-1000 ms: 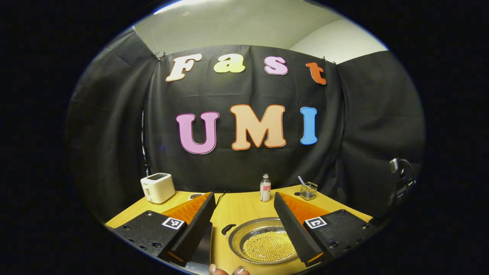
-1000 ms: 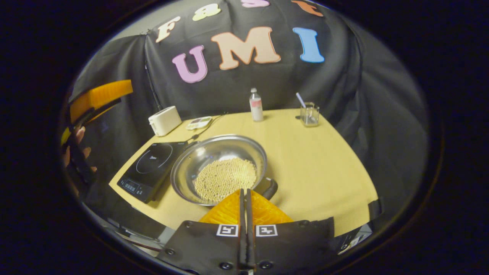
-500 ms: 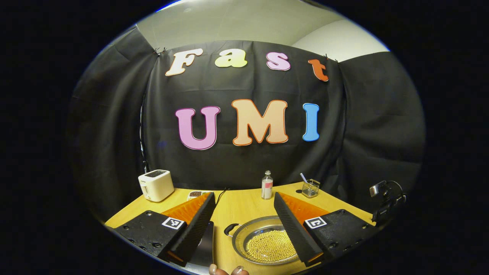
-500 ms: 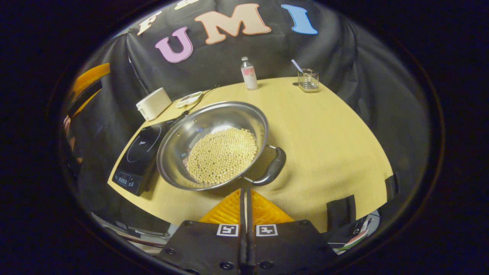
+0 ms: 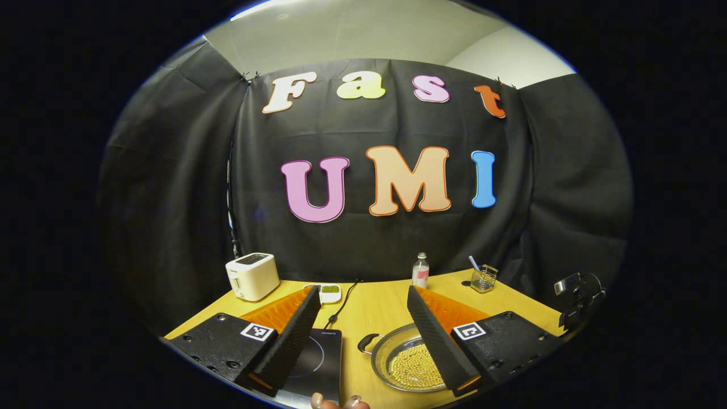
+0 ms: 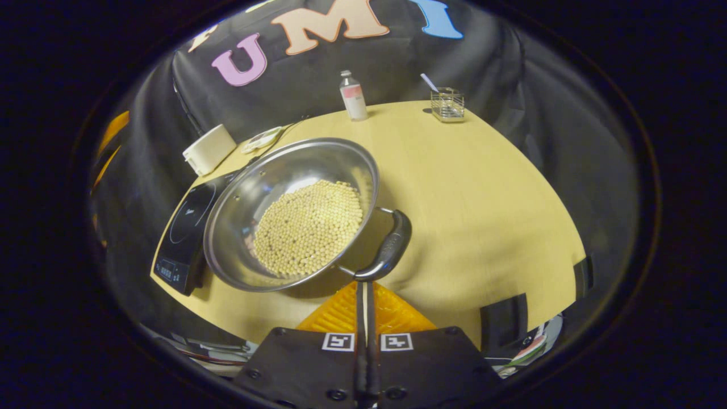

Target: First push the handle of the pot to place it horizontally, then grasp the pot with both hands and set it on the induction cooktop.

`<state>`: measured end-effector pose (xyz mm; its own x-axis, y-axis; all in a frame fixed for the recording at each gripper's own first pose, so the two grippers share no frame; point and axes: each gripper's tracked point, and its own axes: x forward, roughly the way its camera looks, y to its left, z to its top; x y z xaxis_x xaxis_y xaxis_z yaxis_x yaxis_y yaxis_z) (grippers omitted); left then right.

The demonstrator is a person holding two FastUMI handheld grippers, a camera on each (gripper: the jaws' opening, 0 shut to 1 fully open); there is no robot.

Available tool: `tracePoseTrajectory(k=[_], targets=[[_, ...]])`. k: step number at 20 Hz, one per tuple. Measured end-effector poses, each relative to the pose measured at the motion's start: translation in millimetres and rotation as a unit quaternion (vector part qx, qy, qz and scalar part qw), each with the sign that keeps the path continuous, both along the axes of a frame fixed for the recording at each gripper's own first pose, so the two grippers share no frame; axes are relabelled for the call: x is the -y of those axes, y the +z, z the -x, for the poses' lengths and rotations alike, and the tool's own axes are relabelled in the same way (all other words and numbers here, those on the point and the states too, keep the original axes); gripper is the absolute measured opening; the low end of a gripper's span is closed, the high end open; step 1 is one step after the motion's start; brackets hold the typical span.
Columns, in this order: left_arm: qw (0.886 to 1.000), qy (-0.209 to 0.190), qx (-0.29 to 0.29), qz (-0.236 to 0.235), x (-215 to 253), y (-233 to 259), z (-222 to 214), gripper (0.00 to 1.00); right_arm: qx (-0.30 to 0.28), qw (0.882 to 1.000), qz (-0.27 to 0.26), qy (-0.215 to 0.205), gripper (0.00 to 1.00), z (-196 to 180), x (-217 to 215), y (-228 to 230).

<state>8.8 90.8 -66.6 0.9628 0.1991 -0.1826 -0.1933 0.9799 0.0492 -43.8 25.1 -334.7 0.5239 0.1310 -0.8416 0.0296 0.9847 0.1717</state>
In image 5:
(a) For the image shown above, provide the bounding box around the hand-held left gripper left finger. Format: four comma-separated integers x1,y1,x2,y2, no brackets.
165,285,323,397

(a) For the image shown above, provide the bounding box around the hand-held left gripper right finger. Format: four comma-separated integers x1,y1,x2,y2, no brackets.
408,285,563,397

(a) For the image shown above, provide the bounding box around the black induction cooktop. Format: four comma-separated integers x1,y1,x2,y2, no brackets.
281,328,343,407

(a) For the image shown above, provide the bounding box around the stainless steel pot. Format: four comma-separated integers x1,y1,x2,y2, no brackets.
357,323,455,394

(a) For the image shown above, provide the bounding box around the pile of yellow beans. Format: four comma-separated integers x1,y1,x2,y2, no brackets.
389,343,446,390

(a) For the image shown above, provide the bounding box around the white divided dish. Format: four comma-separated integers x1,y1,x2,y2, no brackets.
303,283,342,304

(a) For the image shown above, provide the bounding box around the clear bottle pink label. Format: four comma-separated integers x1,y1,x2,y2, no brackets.
412,252,431,289

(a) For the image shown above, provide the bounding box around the white toaster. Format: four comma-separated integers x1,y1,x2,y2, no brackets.
225,253,281,302

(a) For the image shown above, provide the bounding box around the black cooktop power cord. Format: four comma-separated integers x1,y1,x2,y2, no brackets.
324,278,364,330

